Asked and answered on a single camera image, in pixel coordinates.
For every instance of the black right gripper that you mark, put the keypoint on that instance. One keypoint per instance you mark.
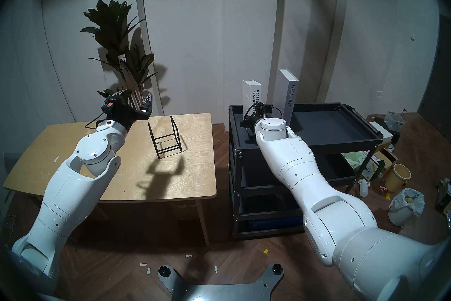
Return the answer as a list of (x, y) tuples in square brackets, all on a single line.
[(254, 122)]

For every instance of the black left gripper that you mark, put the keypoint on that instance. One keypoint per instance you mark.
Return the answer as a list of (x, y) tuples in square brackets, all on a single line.
[(128, 115)]

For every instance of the white Design Hotels Yearbook book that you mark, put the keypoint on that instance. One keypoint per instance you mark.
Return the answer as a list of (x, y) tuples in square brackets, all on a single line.
[(250, 95)]

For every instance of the white Special Issue book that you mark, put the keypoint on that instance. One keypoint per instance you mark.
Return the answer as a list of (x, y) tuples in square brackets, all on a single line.
[(282, 99)]

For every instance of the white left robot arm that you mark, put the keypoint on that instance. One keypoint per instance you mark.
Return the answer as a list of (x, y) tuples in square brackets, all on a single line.
[(70, 184)]

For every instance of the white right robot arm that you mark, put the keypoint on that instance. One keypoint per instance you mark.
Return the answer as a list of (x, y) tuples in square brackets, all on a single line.
[(299, 169)]

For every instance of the tall green potted plant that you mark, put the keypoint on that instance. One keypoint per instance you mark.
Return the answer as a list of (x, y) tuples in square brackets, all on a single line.
[(112, 21)]

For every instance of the black three-tier utility cart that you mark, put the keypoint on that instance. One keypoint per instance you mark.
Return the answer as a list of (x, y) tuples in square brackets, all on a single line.
[(327, 127)]

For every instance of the light wooden table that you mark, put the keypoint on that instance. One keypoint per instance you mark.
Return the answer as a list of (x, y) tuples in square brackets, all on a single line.
[(169, 177)]

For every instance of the dark blue flat bin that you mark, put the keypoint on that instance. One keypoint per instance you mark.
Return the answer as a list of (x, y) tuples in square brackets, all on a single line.
[(275, 222)]

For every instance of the green and white carton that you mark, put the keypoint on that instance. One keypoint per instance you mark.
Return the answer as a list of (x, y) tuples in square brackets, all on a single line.
[(371, 169)]

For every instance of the small white bottle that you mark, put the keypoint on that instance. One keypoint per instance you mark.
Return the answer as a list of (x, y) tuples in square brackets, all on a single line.
[(363, 189)]

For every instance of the white rectangular box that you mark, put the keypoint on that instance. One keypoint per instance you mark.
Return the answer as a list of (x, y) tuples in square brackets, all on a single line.
[(382, 131)]

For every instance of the brown cardboard box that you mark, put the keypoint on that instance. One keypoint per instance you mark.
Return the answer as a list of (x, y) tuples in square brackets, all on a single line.
[(387, 157)]

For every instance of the black star knob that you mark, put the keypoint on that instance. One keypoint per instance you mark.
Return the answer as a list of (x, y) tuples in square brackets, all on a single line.
[(277, 269), (164, 271)]

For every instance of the clear plastic storage box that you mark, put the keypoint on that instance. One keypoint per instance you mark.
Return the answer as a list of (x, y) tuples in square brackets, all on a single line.
[(394, 121)]

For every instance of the yellow plastic bucket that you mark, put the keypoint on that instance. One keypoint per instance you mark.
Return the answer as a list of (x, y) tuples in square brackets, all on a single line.
[(398, 177)]

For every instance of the white bin with bag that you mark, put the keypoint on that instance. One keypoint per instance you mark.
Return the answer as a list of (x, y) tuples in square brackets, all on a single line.
[(405, 205)]

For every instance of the dark door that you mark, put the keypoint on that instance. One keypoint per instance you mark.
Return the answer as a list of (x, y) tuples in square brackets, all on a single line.
[(438, 85)]

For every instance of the dark clutter pile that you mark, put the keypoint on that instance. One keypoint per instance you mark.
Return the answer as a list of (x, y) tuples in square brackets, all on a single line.
[(444, 194)]

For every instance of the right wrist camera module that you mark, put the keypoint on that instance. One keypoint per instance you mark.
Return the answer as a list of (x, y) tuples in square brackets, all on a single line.
[(260, 110)]

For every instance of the grey metal robot base plate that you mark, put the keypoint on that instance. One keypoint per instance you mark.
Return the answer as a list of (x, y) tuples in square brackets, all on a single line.
[(211, 293)]

